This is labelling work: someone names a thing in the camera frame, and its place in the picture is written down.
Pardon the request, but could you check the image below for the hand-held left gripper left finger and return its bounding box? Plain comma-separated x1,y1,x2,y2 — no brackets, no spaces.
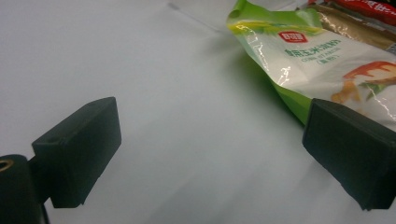
32,96,122,209

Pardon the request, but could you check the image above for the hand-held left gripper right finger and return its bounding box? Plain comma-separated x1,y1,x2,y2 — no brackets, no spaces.
302,98,396,211

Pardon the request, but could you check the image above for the green and white food packet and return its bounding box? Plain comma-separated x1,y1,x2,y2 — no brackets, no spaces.
226,0,396,132

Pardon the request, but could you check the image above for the brown and gold food packet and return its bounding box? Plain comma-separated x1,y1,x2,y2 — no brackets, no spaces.
306,3,396,52

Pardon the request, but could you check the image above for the red and black food packet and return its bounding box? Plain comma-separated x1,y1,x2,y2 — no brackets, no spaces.
307,0,396,26

